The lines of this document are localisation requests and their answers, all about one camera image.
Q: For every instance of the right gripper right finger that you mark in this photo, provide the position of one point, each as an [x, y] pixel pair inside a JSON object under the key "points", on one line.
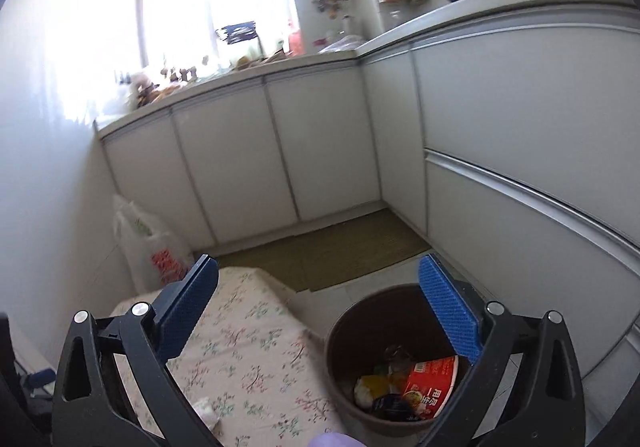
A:
{"points": [[454, 314]]}

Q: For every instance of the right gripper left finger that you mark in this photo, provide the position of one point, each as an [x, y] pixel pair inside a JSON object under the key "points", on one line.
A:
{"points": [[180, 305]]}

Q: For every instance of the red instant noodle cup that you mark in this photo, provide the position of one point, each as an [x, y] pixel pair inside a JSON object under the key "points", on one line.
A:
{"points": [[430, 385]]}

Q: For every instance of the white tissue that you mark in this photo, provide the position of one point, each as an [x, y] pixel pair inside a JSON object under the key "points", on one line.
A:
{"points": [[204, 408]]}

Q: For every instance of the yellow snack wrapper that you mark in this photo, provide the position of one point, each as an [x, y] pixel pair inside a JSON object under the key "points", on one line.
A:
{"points": [[380, 385]]}

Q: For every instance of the brown trash bin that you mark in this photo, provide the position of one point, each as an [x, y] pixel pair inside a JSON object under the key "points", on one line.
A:
{"points": [[386, 333]]}

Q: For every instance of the purple gloved hand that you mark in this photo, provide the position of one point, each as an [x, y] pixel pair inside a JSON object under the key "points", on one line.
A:
{"points": [[333, 439]]}

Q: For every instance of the white plastic shopping bag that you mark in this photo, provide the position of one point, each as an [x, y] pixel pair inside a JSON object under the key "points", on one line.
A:
{"points": [[154, 254]]}

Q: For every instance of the floral tablecloth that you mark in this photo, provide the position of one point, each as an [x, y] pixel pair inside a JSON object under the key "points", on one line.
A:
{"points": [[257, 365]]}

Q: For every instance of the white paper scrap in bin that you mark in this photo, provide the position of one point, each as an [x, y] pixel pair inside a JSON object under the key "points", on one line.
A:
{"points": [[363, 395]]}

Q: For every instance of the brown floor mat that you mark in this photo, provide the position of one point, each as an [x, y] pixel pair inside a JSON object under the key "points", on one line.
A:
{"points": [[335, 254]]}

